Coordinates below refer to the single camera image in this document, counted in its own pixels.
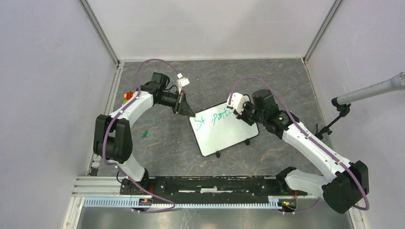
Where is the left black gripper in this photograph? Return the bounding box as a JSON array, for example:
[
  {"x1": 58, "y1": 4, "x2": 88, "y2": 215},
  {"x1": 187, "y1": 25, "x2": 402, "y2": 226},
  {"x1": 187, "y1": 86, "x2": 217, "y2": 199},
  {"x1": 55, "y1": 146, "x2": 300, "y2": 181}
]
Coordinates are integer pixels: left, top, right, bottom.
[{"x1": 157, "y1": 90, "x2": 195, "y2": 118}]

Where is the green marker cap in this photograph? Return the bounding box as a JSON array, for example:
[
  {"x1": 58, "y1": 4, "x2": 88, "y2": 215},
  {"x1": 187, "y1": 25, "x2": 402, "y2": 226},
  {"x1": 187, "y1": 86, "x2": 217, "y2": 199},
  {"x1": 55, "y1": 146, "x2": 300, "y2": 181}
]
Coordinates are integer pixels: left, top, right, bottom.
[{"x1": 142, "y1": 130, "x2": 148, "y2": 138}]

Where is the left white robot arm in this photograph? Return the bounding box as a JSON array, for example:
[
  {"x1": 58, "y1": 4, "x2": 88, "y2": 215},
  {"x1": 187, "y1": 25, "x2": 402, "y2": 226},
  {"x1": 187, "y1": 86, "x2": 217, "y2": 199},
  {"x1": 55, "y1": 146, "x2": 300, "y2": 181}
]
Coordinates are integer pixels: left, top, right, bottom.
[{"x1": 93, "y1": 73, "x2": 195, "y2": 195}]

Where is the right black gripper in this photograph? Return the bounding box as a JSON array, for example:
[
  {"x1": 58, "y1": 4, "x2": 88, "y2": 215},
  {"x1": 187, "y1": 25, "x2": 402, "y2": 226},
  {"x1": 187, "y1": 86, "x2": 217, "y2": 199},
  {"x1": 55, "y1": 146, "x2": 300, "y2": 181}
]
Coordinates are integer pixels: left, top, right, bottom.
[{"x1": 234, "y1": 99, "x2": 266, "y2": 126}]

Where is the purple cable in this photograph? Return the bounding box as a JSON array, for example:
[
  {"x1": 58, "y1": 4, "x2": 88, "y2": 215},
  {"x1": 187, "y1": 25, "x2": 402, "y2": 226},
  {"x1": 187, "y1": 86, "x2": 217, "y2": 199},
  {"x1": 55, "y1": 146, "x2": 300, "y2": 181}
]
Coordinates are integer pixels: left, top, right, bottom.
[
  {"x1": 101, "y1": 59, "x2": 180, "y2": 214},
  {"x1": 227, "y1": 76, "x2": 370, "y2": 214}
]

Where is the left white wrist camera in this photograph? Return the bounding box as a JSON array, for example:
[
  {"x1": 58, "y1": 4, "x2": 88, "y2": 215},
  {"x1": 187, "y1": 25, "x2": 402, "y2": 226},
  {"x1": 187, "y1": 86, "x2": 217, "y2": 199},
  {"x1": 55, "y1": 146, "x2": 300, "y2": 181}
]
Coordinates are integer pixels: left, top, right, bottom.
[{"x1": 176, "y1": 73, "x2": 190, "y2": 93}]

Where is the black microphone stand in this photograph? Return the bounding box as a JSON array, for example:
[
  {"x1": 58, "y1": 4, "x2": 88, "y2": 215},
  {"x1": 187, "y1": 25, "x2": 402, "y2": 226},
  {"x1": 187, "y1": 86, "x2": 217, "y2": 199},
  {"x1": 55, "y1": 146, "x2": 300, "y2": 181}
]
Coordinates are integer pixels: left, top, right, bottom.
[{"x1": 315, "y1": 104, "x2": 351, "y2": 140}]

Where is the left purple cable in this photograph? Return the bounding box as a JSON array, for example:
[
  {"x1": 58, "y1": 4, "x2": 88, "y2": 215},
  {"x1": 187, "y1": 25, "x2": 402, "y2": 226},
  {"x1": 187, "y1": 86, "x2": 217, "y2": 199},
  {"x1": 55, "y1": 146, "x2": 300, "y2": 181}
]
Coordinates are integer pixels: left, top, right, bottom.
[{"x1": 101, "y1": 59, "x2": 180, "y2": 214}]

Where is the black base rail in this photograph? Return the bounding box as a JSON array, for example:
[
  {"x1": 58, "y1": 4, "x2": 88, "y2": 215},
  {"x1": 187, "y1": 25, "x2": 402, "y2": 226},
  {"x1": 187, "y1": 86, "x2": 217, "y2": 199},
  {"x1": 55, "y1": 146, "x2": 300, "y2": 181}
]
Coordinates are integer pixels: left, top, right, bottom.
[{"x1": 120, "y1": 176, "x2": 306, "y2": 206}]

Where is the small whiteboard with stand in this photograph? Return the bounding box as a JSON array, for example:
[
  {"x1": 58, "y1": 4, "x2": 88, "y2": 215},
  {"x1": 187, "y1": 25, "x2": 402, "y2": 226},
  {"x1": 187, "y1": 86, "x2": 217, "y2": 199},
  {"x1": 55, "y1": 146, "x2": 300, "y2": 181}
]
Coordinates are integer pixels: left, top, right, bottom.
[{"x1": 189, "y1": 102, "x2": 259, "y2": 157}]

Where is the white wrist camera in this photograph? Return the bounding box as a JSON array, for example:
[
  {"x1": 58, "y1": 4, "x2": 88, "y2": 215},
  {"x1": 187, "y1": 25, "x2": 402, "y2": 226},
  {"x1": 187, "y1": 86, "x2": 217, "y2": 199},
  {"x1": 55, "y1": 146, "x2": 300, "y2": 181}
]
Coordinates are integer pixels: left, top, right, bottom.
[
  {"x1": 176, "y1": 73, "x2": 190, "y2": 93},
  {"x1": 226, "y1": 93, "x2": 250, "y2": 115}
]

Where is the grey microphone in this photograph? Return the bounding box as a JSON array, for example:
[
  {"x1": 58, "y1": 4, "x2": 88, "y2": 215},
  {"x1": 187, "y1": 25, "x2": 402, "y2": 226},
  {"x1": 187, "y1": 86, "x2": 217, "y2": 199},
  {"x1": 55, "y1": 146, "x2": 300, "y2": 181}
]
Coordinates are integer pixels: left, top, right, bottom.
[{"x1": 331, "y1": 72, "x2": 405, "y2": 107}]

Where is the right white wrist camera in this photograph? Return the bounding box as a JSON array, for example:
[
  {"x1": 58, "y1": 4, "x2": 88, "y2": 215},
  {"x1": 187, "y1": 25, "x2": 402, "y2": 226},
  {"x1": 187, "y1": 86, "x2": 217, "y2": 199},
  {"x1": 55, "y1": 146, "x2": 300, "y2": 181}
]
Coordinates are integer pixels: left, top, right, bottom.
[{"x1": 226, "y1": 93, "x2": 250, "y2": 115}]

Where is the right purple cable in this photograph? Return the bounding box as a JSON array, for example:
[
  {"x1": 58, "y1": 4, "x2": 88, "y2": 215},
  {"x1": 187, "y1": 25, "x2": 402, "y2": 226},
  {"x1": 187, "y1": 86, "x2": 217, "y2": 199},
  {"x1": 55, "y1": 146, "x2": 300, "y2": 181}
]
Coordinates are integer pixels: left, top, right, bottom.
[{"x1": 227, "y1": 76, "x2": 370, "y2": 214}]

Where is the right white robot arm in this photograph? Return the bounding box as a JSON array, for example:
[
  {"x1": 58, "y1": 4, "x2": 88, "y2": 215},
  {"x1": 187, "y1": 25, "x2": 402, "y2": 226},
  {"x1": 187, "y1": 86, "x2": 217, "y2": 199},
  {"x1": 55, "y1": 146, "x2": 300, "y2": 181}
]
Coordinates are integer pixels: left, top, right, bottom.
[{"x1": 227, "y1": 89, "x2": 370, "y2": 214}]

